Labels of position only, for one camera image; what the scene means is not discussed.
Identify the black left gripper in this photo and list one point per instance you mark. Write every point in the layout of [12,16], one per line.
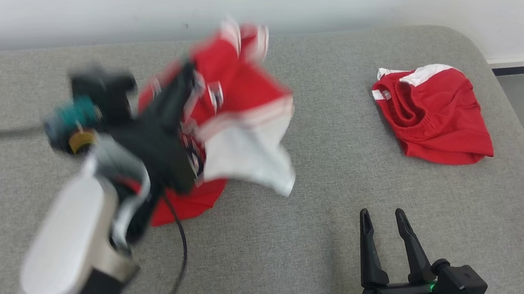
[158,150]

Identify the red basketball jersey white sleeves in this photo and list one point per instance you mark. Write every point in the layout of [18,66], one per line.
[246,115]

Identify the red basketball shorts white trim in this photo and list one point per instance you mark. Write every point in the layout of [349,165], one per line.
[442,123]

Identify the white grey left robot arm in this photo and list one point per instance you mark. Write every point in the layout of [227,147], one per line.
[70,228]

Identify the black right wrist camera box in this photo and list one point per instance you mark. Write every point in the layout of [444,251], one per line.
[461,285]

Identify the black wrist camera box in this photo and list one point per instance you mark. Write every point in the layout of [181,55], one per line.
[461,285]
[105,92]

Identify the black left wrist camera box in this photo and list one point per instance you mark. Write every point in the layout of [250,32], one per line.
[105,92]

